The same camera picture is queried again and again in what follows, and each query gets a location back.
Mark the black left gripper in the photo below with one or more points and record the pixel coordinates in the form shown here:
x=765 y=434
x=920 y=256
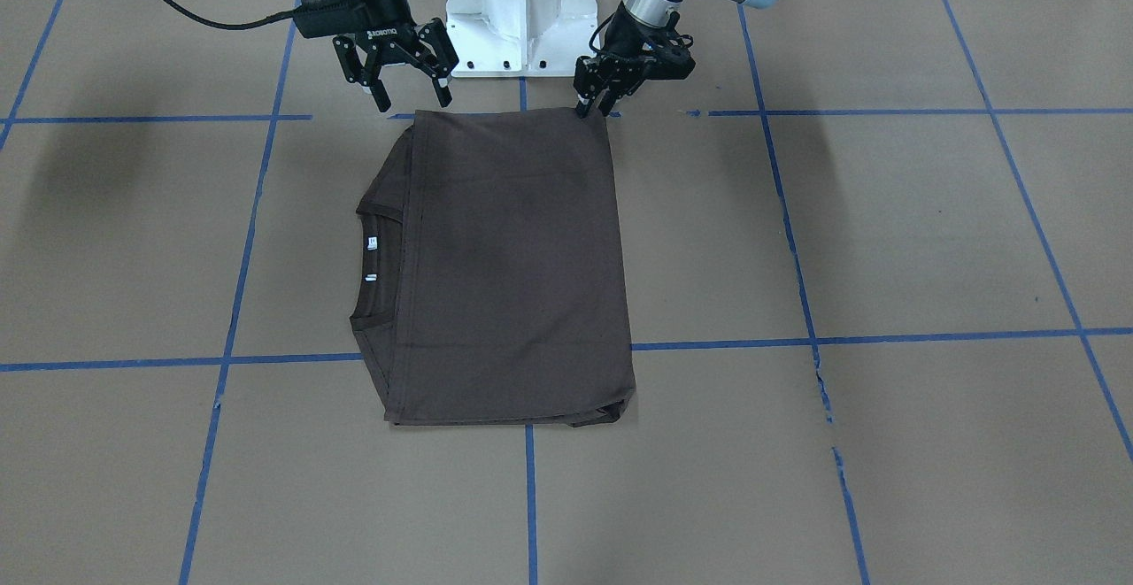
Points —
x=630 y=34

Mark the brown t-shirt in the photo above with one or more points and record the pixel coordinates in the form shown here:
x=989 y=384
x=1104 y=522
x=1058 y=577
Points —
x=493 y=288

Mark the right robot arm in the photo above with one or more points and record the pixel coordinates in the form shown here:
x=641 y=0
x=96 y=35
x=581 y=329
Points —
x=368 y=35

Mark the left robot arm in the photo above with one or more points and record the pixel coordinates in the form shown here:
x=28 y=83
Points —
x=651 y=12

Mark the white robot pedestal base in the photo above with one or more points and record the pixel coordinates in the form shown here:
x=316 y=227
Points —
x=520 y=38

